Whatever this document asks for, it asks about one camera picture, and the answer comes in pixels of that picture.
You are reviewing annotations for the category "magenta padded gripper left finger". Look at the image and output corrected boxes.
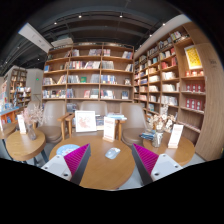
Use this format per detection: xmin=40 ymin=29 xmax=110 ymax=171
xmin=42 ymin=144 xmax=91 ymax=185

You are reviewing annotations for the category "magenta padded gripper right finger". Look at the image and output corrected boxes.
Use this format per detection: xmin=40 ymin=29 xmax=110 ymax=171
xmin=132 ymin=144 xmax=182 ymax=185

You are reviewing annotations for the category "round blue mouse pad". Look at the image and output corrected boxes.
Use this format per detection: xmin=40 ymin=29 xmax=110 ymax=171
xmin=56 ymin=144 xmax=79 ymax=156

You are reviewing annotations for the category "round wooden centre table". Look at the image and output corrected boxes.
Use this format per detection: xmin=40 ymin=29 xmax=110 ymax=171
xmin=49 ymin=135 xmax=135 ymax=190

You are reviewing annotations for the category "round wooden table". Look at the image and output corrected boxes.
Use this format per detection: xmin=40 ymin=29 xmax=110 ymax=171
xmin=6 ymin=130 xmax=47 ymax=161
xmin=143 ymin=133 xmax=195 ymax=166
xmin=49 ymin=135 xmax=135 ymax=190

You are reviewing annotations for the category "round wooden right table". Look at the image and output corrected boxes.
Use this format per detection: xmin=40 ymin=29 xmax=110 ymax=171
xmin=143 ymin=133 xmax=195 ymax=166

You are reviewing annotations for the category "white sign card right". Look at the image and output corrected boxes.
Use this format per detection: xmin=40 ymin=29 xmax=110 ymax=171
xmin=168 ymin=124 xmax=183 ymax=148

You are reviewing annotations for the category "white sign card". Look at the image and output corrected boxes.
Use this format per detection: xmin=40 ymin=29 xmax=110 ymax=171
xmin=168 ymin=124 xmax=183 ymax=148
xmin=103 ymin=117 xmax=115 ymax=142
xmin=17 ymin=115 xmax=27 ymax=134

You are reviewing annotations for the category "glass vase with dried flowers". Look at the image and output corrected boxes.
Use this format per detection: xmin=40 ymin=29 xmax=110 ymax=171
xmin=149 ymin=104 xmax=176 ymax=148

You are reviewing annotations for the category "beige armchair right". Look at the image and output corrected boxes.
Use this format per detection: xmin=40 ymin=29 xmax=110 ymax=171
xmin=120 ymin=102 xmax=147 ymax=146

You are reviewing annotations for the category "beige armchair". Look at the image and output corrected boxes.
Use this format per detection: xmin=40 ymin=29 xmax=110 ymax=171
xmin=120 ymin=102 xmax=147 ymax=146
xmin=69 ymin=100 xmax=109 ymax=138
xmin=37 ymin=100 xmax=67 ymax=143

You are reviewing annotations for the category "white framed floral picture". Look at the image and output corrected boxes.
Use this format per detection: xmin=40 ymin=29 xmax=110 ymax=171
xmin=75 ymin=110 xmax=96 ymax=132

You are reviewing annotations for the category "round wooden left table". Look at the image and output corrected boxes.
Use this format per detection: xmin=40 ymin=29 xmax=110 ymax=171
xmin=6 ymin=130 xmax=47 ymax=161

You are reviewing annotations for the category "white sign card centre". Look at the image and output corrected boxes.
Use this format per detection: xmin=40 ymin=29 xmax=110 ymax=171
xmin=103 ymin=117 xmax=115 ymax=142

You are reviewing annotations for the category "beige armchair left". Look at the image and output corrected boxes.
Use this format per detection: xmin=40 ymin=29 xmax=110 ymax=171
xmin=37 ymin=100 xmax=67 ymax=143

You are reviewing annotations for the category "stack of books on table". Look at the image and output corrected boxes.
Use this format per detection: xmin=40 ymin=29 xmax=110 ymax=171
xmin=107 ymin=113 xmax=127 ymax=120

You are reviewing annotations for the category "white sign card left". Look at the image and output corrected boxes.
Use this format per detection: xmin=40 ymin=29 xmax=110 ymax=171
xmin=17 ymin=115 xmax=27 ymax=134

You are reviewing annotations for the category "vase with pink flowers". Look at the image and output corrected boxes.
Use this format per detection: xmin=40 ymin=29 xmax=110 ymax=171
xmin=22 ymin=105 xmax=43 ymax=140

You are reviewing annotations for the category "beige armchair middle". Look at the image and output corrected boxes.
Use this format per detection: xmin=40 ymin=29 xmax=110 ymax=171
xmin=69 ymin=100 xmax=109 ymax=138

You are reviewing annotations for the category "wooden bookshelf far left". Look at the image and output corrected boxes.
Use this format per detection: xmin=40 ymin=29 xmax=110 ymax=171
xmin=6 ymin=66 xmax=27 ymax=107

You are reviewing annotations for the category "large wooden bookshelf centre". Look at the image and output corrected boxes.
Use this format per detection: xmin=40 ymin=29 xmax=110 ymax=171
xmin=41 ymin=42 xmax=134 ymax=112

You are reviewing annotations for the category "yellow poster on shelf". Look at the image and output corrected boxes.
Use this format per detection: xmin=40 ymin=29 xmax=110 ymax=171
xmin=184 ymin=45 xmax=202 ymax=69

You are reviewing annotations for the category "wooden bookshelf right wall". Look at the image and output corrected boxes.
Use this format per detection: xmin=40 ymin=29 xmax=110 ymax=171
xmin=134 ymin=21 xmax=224 ymax=161

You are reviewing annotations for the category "white ceiling air duct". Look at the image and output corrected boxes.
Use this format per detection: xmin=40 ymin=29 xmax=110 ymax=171
xmin=18 ymin=23 xmax=52 ymax=53

